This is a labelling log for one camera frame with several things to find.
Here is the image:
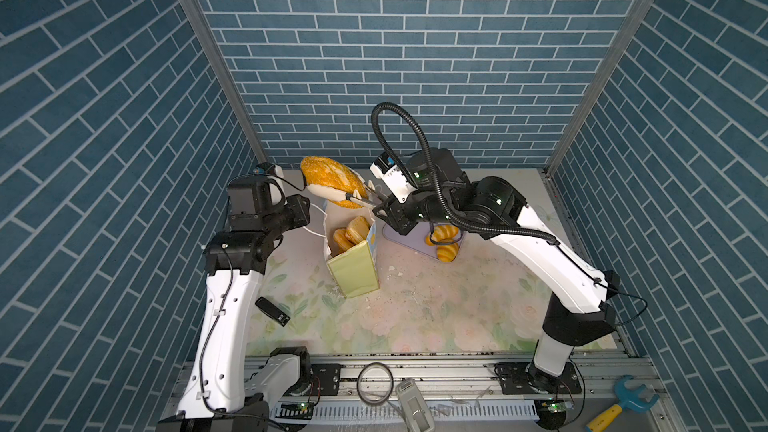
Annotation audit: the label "striped round roll near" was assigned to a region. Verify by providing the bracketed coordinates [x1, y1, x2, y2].
[436, 244, 459, 263]

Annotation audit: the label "paper bag with floral sides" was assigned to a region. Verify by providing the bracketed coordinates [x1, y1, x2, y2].
[309, 201, 380, 298]

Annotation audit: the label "white metal tongs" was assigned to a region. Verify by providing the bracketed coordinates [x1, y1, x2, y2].
[306, 182, 387, 209]

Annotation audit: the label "striped croissant roll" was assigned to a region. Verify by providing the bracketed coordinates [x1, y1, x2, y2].
[425, 224, 460, 246]

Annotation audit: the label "grey cable loop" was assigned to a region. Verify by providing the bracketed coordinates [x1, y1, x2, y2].
[356, 362, 396, 407]

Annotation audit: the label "black clip on mat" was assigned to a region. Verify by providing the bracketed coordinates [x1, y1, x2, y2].
[255, 297, 291, 327]

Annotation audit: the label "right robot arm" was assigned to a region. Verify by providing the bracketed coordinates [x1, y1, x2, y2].
[370, 149, 619, 392]

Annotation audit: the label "lilac plastic tray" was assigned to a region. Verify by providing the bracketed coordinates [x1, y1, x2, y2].
[383, 222, 465, 260]

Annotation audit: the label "sesame oval bread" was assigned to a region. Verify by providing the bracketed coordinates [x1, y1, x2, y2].
[300, 156, 367, 209]

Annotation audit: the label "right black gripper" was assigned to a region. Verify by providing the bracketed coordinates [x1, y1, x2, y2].
[370, 185, 457, 231]

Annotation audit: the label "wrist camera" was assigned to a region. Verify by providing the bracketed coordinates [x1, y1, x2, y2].
[370, 152, 416, 203]
[253, 162, 285, 206]

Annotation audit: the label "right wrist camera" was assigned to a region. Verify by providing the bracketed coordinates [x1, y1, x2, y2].
[370, 152, 416, 203]

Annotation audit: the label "triangular toast bread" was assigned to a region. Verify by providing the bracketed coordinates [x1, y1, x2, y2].
[344, 216, 370, 245]

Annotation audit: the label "blue yellow toy wrench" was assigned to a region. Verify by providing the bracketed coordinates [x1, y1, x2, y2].
[585, 375, 659, 432]

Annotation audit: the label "grey handheld device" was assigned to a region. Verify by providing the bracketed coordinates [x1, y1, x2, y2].
[395, 379, 435, 432]

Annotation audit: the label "twisted ring bread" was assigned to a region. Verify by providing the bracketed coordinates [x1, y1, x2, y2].
[333, 228, 355, 253]

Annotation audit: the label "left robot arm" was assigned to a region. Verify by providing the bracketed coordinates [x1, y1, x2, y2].
[156, 164, 311, 431]

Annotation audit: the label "floral table mat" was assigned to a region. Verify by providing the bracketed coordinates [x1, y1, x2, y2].
[244, 168, 619, 356]

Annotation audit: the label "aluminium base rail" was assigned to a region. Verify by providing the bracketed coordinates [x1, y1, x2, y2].
[158, 353, 673, 432]

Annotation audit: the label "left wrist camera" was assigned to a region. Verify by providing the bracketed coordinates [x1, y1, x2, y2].
[253, 162, 285, 206]

